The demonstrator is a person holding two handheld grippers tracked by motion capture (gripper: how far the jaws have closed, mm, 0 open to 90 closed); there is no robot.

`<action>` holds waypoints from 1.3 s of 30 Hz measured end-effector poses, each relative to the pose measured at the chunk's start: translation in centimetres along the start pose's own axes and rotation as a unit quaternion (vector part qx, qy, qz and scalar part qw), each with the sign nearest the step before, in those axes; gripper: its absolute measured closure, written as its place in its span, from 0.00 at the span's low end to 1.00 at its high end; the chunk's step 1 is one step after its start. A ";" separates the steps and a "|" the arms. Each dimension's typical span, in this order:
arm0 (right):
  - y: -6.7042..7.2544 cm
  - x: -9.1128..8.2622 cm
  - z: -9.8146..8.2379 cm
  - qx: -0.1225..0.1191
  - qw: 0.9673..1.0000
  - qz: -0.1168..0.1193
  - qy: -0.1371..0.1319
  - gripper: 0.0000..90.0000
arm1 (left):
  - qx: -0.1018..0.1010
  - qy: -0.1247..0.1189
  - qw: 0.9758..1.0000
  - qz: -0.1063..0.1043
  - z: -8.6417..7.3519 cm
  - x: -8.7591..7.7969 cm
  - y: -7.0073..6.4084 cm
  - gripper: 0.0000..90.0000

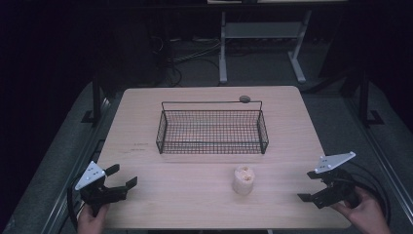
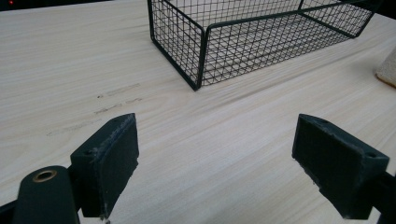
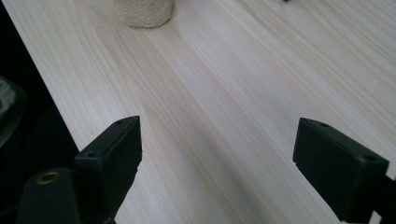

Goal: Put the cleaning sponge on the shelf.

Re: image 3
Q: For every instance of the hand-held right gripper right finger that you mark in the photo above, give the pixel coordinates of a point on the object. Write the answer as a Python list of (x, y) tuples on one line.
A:
[(336, 168)]

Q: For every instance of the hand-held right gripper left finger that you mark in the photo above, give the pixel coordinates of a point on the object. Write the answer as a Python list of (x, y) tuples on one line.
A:
[(109, 161)]

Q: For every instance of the dark grey rounded object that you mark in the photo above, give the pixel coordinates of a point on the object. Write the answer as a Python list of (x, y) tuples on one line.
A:
[(7, 109)]

